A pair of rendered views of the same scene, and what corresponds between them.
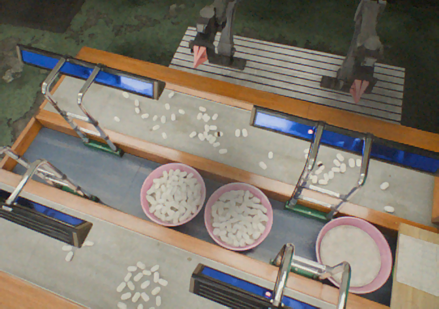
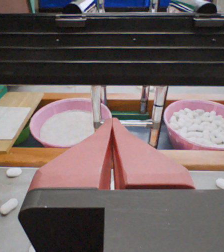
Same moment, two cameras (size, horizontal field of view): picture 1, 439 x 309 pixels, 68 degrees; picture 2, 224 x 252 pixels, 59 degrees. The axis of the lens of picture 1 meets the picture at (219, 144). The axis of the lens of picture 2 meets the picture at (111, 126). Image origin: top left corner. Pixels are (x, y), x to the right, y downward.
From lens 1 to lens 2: 1.23 m
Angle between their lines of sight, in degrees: 78
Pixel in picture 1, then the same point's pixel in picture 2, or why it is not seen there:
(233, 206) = (216, 132)
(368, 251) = (52, 134)
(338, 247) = (85, 128)
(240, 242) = (184, 112)
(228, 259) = (186, 95)
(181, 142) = not seen: outside the picture
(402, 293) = (29, 102)
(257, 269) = not seen: hidden behind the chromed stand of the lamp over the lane
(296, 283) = (122, 95)
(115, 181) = not seen: outside the picture
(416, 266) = (5, 118)
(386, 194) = (9, 196)
